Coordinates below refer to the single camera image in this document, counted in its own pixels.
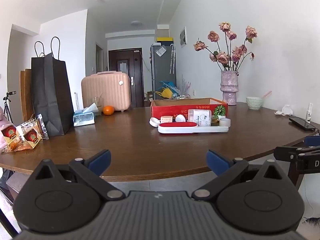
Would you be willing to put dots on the pale purple vase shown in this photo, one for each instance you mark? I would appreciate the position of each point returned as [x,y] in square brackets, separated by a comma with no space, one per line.
[229,87]

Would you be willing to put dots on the small white spray bottle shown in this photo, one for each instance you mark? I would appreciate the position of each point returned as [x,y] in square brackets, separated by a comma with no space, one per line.
[310,112]

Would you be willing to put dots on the blue plastic item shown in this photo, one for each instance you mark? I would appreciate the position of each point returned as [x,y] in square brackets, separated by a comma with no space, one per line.
[168,83]

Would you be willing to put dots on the silver foil packet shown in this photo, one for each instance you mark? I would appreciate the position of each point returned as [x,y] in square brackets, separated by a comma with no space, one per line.
[42,126]

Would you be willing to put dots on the yellow flat box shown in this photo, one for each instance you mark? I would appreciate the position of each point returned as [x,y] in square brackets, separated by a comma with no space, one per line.
[165,39]

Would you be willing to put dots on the orange fruit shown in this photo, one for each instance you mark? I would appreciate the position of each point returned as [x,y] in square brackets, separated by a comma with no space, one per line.
[108,110]

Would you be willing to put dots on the brown paper bag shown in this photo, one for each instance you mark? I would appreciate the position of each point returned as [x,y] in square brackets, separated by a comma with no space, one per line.
[27,92]

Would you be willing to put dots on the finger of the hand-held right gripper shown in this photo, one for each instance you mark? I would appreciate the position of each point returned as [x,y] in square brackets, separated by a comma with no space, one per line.
[285,153]
[312,141]

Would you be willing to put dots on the crumpled white tissue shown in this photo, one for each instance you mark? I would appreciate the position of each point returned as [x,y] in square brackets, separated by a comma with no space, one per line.
[285,110]

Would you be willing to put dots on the clear folded umbrella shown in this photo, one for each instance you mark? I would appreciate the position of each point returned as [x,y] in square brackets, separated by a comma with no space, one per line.
[172,60]

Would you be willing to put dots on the beige square box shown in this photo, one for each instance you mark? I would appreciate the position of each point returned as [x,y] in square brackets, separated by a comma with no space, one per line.
[166,119]

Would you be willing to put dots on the grey refrigerator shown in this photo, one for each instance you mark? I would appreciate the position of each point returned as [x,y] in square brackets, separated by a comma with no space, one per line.
[162,70]

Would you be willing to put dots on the yellow bag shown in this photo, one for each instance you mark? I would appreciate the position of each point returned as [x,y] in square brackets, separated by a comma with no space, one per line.
[165,93]

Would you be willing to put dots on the round white blue container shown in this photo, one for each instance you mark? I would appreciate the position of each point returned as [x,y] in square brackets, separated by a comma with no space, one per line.
[180,118]

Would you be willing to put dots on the paper note on refrigerator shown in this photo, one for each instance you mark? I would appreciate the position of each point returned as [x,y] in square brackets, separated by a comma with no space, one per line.
[160,51]

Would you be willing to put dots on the small cardboard box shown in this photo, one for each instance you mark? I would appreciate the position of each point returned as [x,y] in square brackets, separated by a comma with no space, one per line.
[150,95]

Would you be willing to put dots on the black smartphone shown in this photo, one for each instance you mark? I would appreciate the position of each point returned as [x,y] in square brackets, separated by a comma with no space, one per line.
[301,123]

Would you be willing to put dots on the blue tissue pack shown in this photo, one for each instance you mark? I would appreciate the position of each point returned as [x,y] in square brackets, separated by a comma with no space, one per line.
[83,120]

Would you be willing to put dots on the snack packet red round logo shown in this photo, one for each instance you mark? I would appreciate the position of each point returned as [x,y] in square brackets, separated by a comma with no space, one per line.
[10,133]
[31,137]

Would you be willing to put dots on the glass jar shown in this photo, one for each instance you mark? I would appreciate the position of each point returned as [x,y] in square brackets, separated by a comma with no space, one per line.
[181,96]

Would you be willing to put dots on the pink spoon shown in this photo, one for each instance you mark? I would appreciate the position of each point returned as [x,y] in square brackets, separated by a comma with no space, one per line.
[266,94]

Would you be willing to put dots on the pale green bowl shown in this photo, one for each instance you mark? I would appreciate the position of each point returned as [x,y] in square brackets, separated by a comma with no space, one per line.
[254,103]

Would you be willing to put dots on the pink suitcase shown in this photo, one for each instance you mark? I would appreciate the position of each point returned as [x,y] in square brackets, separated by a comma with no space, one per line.
[110,90]

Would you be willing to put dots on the pale purple dried plant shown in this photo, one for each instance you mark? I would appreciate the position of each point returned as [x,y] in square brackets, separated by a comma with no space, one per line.
[186,85]

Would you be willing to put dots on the pink cloth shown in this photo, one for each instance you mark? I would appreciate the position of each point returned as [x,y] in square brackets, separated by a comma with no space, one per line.
[3,125]

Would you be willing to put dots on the clear plastic swab box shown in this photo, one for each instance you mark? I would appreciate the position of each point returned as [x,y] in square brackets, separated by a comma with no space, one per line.
[200,117]

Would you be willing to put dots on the black tripod with camera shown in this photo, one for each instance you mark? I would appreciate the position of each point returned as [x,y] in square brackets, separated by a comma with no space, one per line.
[8,105]

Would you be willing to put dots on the round ceiling lamp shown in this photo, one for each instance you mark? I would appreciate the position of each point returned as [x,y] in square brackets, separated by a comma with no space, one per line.
[136,23]

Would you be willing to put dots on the green plastic bottle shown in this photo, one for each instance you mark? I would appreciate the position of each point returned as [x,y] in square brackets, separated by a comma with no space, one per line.
[216,118]

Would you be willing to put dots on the clear drinking glass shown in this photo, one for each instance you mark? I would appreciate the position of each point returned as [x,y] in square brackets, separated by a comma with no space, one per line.
[99,102]

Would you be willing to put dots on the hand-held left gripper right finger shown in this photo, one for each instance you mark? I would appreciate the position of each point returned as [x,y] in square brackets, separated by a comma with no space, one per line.
[217,162]

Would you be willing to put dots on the dark brown entrance door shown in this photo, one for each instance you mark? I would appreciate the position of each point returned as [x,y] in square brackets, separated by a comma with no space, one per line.
[136,80]

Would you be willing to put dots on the black paper bag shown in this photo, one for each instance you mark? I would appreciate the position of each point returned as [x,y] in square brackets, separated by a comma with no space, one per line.
[50,92]

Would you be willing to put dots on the dark furry object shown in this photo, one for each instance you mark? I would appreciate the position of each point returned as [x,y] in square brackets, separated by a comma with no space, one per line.
[312,223]

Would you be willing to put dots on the dried pink roses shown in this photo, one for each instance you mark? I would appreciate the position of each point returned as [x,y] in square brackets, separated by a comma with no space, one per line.
[222,57]

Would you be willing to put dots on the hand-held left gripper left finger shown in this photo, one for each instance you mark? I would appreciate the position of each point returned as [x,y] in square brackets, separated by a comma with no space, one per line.
[101,161]

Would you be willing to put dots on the red cardboard box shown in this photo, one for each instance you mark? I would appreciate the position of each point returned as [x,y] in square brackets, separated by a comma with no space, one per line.
[175,108]

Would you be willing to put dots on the white interior door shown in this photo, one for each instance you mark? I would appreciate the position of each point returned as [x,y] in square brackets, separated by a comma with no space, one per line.
[100,58]

